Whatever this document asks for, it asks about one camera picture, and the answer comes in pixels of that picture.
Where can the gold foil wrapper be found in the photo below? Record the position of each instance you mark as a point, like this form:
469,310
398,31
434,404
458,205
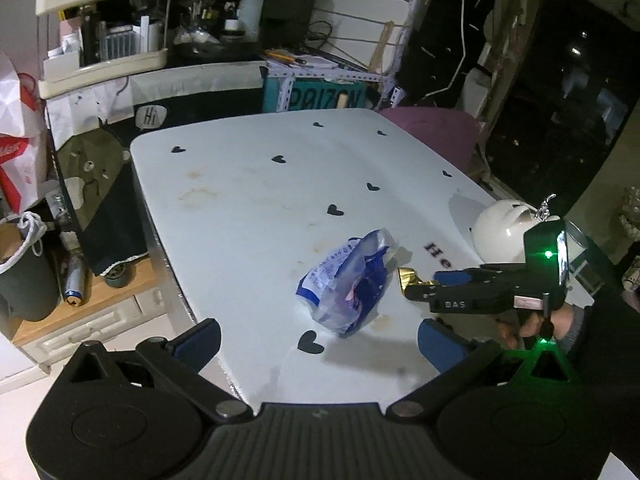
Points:
408,277

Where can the blue transparent plastic bag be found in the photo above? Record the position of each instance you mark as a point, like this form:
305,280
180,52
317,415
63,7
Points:
344,287

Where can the person's right hand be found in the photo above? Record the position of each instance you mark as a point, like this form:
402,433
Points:
512,334

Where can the teal prizon sign box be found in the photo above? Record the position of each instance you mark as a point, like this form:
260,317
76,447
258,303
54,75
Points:
290,93

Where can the low wooden drawer bench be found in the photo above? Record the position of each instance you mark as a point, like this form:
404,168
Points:
106,313

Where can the black totoro cloth cover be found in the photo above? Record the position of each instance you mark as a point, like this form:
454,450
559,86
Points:
92,130

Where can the small black bowl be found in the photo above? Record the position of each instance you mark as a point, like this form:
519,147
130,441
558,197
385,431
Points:
119,276

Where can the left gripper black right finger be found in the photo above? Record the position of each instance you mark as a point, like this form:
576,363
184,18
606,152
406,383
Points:
461,364

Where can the dark grey trash bin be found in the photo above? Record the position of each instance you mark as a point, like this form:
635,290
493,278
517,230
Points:
29,288

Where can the red white shopping bag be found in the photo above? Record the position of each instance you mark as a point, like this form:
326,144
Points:
23,131

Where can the white plastic bottle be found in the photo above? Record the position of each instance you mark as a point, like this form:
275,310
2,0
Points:
249,14

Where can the cream two tier shelf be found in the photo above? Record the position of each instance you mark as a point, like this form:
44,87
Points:
95,41

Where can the blue spray can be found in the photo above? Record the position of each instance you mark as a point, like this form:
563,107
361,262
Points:
75,280

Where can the white cat shaped ceramic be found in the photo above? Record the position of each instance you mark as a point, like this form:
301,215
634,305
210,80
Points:
498,232

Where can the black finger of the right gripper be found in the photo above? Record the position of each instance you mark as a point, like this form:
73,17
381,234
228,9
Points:
453,278
422,292

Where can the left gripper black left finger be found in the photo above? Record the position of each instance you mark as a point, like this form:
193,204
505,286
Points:
176,364

